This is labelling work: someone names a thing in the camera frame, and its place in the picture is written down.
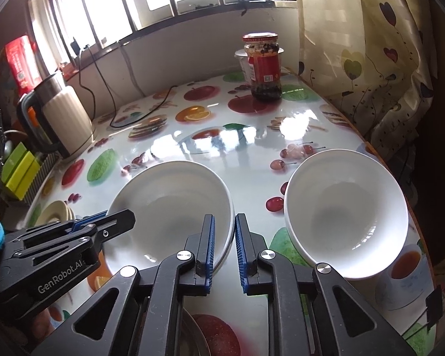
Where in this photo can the lime green box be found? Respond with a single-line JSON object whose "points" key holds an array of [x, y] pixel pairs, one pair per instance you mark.
{"points": [[24, 178]]}

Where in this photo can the cream electric kettle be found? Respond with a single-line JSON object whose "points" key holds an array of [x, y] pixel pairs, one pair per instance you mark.
{"points": [[66, 118]]}

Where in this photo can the stainless steel bowl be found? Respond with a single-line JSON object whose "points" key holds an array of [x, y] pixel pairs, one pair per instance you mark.
{"points": [[189, 333]]}

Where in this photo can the green box with logo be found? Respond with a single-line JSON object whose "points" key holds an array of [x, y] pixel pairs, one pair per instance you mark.
{"points": [[16, 163]]}

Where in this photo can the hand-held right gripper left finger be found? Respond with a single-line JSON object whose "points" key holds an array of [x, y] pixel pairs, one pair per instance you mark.
{"points": [[209, 252]]}

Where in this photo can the glass jar with red label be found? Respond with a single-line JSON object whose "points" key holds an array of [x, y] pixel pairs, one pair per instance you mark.
{"points": [[263, 66]]}

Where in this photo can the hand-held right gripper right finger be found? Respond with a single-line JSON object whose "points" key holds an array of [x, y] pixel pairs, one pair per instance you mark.
{"points": [[241, 252]]}

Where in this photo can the black power plug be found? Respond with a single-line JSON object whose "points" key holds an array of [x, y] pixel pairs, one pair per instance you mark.
{"points": [[75, 46]]}

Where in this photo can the red package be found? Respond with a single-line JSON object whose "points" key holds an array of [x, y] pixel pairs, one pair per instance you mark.
{"points": [[22, 66]]}

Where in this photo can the white plastic cup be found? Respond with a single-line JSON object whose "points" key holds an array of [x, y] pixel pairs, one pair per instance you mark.
{"points": [[243, 63]]}

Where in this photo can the window with metal bars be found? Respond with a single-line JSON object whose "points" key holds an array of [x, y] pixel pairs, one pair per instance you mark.
{"points": [[107, 11]]}

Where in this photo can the cream plate with brown patch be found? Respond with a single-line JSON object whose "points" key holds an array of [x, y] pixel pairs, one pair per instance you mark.
{"points": [[53, 211]]}

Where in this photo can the white bowl with grey band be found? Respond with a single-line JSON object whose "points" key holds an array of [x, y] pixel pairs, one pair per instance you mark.
{"points": [[345, 215], [170, 200]]}

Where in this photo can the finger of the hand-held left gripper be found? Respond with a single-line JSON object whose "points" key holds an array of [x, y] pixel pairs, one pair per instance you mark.
{"points": [[85, 220], [115, 224]]}

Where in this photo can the food printed glossy tablecloth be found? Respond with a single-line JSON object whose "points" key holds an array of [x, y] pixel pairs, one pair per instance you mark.
{"points": [[244, 144]]}

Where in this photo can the cream heart printed curtain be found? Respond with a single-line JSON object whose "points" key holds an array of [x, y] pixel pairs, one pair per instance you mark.
{"points": [[356, 81]]}

